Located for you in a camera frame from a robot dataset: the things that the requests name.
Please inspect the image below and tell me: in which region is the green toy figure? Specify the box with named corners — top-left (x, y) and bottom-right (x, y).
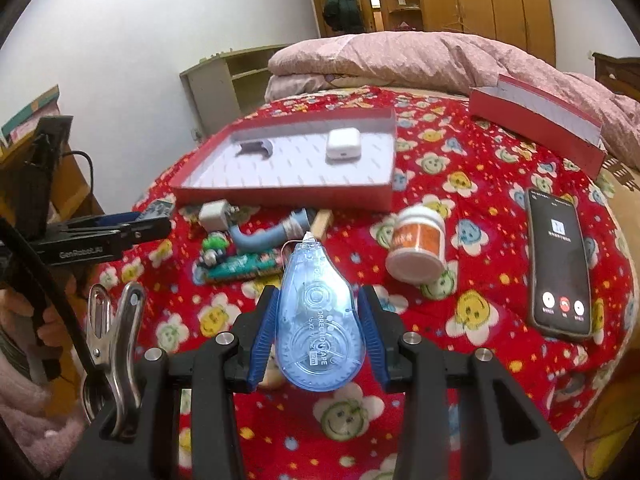
top-left (200, 232), bottom-right (232, 268)

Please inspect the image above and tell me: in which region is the silver metal clip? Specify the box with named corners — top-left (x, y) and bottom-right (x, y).
top-left (80, 282), bottom-right (146, 441)

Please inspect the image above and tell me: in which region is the red cardboard box lid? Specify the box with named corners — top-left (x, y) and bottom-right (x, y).
top-left (468, 73), bottom-right (608, 178)

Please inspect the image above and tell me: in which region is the red flower printed blanket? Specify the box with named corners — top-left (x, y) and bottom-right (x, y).
top-left (95, 85), bottom-right (636, 480)

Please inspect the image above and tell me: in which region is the small wooden block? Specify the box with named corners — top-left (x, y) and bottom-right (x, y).
top-left (310, 210), bottom-right (333, 242)

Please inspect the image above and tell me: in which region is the person's left hand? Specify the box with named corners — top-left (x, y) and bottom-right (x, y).
top-left (0, 265), bottom-right (93, 356)

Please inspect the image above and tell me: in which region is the white jar orange label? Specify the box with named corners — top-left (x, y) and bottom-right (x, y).
top-left (385, 205), bottom-right (447, 283)

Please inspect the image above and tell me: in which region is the thick black cable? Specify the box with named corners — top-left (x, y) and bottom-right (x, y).
top-left (0, 217), bottom-right (101, 386)

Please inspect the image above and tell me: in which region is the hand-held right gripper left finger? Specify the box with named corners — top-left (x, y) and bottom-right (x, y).
top-left (60, 285), bottom-right (281, 480)

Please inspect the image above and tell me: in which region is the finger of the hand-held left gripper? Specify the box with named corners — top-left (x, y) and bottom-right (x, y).
top-left (117, 216), bottom-right (174, 249)
top-left (49, 211), bottom-right (144, 241)

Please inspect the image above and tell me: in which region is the beige bookshelf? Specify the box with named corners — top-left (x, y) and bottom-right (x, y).
top-left (180, 45), bottom-right (296, 133)

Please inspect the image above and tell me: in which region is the thin black cable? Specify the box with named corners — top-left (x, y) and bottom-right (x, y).
top-left (64, 150), bottom-right (96, 197)

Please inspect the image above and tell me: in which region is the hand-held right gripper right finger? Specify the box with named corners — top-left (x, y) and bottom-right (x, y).
top-left (356, 285), bottom-right (583, 480)

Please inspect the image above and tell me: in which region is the white earbuds case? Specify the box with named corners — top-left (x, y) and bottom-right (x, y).
top-left (325, 129), bottom-right (362, 163)

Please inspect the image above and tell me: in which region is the dark hanging coat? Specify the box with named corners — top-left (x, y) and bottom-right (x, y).
top-left (321, 0), bottom-right (363, 33)

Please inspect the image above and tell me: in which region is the person's left forearm pink sleeve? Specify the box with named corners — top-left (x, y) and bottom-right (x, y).
top-left (0, 350), bottom-right (88, 478)

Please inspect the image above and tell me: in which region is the wooden desk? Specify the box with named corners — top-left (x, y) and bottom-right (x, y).
top-left (0, 147), bottom-right (107, 243)

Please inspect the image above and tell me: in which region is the pink quilt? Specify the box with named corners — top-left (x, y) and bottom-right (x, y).
top-left (264, 31), bottom-right (640, 171)

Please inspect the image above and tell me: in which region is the stack of books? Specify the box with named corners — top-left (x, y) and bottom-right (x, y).
top-left (0, 85), bottom-right (61, 150)

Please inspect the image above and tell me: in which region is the wooden wardrobe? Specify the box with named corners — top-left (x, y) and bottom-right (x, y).
top-left (287, 0), bottom-right (557, 66)

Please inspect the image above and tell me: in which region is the dark wooden nightstand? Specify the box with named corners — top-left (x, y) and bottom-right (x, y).
top-left (592, 52), bottom-right (640, 98)

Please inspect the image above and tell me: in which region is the blue correction tape dispenser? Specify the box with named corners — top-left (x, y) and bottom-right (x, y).
top-left (275, 231), bottom-right (362, 392)

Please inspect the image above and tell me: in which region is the black smartphone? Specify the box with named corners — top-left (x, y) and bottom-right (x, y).
top-left (524, 187), bottom-right (593, 343)

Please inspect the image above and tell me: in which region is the white charger plug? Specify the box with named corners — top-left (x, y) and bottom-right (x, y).
top-left (198, 201), bottom-right (238, 233)

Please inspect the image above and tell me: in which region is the blue grey bent tube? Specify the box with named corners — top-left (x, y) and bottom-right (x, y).
top-left (229, 208), bottom-right (316, 253)

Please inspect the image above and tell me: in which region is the grey plastic part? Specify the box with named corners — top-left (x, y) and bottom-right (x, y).
top-left (239, 139), bottom-right (275, 158)

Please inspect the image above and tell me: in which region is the green circuit board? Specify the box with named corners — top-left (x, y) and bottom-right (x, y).
top-left (205, 249), bottom-right (286, 282)

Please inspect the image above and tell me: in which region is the red cardboard box tray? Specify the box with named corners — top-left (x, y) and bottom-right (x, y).
top-left (172, 106), bottom-right (398, 211)

